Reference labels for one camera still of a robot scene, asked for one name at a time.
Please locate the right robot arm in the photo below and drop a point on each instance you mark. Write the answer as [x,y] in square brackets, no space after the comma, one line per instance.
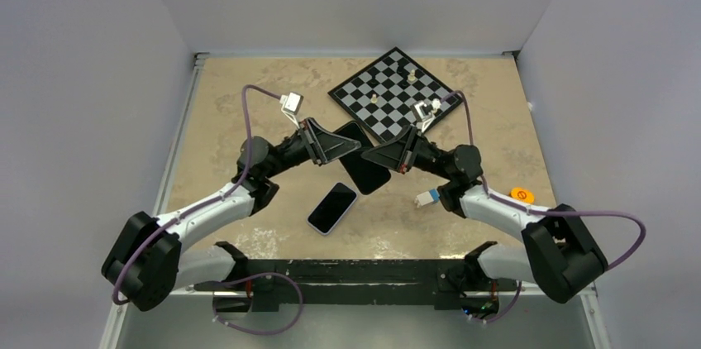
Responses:
[558,254]

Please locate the black white chessboard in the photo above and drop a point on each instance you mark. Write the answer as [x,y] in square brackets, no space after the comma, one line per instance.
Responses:
[392,112]

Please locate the white blue toy block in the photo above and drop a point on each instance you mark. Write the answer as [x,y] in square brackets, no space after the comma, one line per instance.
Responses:
[427,198]

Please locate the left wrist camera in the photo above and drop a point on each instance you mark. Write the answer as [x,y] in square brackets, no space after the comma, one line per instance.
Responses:
[290,105]

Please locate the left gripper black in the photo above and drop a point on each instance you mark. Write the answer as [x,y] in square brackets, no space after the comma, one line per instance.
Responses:
[326,145]

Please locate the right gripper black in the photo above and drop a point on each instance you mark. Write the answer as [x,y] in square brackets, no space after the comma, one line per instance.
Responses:
[400,154]

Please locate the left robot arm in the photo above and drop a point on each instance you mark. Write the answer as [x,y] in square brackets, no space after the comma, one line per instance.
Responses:
[144,260]

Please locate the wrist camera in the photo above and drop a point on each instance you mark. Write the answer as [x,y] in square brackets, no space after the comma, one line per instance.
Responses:
[290,105]
[425,113]

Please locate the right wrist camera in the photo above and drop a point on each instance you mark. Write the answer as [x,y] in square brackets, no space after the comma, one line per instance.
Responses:
[425,113]

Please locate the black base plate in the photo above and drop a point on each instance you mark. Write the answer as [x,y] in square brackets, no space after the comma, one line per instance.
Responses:
[443,284]

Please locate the black chess piece back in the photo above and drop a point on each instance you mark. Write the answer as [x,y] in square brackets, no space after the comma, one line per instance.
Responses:
[404,77]

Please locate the black phone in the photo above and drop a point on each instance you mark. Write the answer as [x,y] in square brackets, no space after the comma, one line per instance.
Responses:
[366,175]

